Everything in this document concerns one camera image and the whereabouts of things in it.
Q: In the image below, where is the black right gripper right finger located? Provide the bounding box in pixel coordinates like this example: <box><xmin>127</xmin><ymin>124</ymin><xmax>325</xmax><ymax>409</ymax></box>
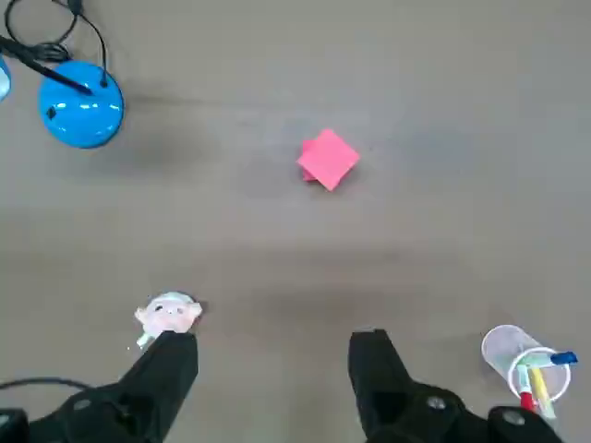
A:
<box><xmin>347</xmin><ymin>328</ymin><xmax>565</xmax><ymax>443</ymax></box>

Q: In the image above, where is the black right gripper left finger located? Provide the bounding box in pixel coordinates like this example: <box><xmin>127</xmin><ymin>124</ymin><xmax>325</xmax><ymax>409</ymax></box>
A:
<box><xmin>0</xmin><ymin>330</ymin><xmax>200</xmax><ymax>443</ymax></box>

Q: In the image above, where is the pink plush toy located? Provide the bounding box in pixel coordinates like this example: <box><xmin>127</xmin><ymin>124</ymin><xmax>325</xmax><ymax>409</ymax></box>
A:
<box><xmin>133</xmin><ymin>290</ymin><xmax>208</xmax><ymax>351</ymax></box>

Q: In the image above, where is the clear plastic cup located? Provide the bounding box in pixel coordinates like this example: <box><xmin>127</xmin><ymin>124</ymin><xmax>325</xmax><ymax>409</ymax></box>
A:
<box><xmin>480</xmin><ymin>324</ymin><xmax>573</xmax><ymax>403</ymax></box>

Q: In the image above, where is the red capped marker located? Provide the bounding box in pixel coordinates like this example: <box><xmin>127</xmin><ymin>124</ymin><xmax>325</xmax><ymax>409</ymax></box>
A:
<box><xmin>514</xmin><ymin>363</ymin><xmax>540</xmax><ymax>413</ymax></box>

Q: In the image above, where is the yellow marker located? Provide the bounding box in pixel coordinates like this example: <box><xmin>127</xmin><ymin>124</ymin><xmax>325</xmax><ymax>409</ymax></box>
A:
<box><xmin>527</xmin><ymin>366</ymin><xmax>551</xmax><ymax>406</ymax></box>

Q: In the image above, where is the blue capped marker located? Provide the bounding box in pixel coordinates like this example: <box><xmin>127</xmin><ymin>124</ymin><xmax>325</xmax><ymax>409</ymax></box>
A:
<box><xmin>520</xmin><ymin>351</ymin><xmax>579</xmax><ymax>370</ymax></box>

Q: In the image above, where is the blue desk lamp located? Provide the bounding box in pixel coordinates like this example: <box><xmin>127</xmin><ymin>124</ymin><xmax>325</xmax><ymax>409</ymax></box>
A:
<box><xmin>0</xmin><ymin>35</ymin><xmax>126</xmax><ymax>150</ymax></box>

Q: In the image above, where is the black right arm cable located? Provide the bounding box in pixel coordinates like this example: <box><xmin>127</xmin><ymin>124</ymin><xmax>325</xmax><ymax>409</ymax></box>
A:
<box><xmin>0</xmin><ymin>376</ymin><xmax>91</xmax><ymax>394</ymax></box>

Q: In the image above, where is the black lamp power cable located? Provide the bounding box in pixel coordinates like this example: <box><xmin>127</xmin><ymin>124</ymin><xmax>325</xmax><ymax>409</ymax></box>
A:
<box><xmin>3</xmin><ymin>0</ymin><xmax>110</xmax><ymax>89</ymax></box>

